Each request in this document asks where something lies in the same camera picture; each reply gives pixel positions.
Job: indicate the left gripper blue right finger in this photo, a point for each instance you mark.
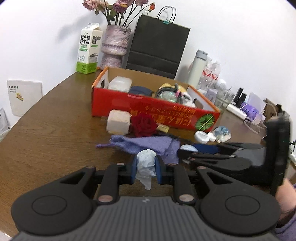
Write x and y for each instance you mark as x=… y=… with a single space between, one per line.
x=176 y=176

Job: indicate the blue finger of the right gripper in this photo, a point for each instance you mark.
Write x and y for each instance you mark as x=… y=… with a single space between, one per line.
x=191 y=157
x=225 y=148

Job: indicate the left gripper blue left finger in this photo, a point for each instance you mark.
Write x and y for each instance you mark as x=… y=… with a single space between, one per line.
x=113 y=177

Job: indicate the white earbud case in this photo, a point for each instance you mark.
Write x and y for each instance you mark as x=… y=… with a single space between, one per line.
x=203 y=137

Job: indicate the round white disc device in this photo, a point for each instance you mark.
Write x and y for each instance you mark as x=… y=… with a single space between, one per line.
x=189 y=148

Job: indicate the white tissue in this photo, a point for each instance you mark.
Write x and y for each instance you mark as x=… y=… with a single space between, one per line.
x=146 y=167

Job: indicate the blue white snack packet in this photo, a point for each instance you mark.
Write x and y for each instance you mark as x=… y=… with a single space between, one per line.
x=222 y=134

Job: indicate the purple cloth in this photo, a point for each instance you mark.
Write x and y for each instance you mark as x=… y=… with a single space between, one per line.
x=163 y=146

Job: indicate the white and yellow plush toy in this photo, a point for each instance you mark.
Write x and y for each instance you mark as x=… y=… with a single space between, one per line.
x=183 y=96

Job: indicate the beige cube block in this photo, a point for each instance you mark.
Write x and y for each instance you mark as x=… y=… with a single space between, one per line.
x=118 y=122

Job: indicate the red fabric rose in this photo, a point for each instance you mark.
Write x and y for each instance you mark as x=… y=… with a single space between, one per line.
x=143 y=126

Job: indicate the glittery translucent plastic bag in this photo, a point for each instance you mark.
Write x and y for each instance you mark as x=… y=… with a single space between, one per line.
x=169 y=96

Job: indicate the navy blue zip case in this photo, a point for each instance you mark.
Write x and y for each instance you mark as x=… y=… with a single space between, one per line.
x=140 y=90

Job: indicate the translucent white plastic container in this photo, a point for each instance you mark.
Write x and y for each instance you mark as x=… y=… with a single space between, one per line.
x=120 y=83

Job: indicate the person's right hand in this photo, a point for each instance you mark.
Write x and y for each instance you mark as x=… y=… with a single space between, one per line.
x=285 y=196

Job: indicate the white power strip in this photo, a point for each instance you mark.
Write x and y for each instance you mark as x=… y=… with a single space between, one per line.
x=236 y=111

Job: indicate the purple tissue pack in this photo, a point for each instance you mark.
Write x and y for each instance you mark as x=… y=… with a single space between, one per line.
x=251 y=112

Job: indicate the red cardboard box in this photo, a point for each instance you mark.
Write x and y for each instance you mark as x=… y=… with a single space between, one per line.
x=175 y=115

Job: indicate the clear glass cup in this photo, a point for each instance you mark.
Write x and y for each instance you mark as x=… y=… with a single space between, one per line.
x=224 y=97

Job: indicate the black bottles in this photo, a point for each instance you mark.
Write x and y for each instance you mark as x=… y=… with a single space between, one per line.
x=239 y=98

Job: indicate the left plastic water bottle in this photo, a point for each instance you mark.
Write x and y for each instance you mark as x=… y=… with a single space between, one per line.
x=206 y=73

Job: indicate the plastic water bottle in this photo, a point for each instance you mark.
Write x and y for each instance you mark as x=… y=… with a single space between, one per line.
x=216 y=69
x=206 y=73

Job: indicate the white thermos bottle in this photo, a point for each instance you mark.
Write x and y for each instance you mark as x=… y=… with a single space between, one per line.
x=198 y=66

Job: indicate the right plastic water bottle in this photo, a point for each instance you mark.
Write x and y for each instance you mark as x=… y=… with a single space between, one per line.
x=216 y=69

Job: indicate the black paper bag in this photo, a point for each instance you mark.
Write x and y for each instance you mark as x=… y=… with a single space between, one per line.
x=158 y=44

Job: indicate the purple textured vase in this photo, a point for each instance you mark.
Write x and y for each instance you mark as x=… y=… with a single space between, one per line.
x=114 y=46

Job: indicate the white green milk carton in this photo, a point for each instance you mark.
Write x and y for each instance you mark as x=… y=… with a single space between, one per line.
x=89 y=48

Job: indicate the dried pink roses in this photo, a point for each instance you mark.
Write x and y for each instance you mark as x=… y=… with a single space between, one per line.
x=120 y=13

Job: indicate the white wall board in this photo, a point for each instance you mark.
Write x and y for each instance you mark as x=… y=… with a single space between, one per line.
x=23 y=95

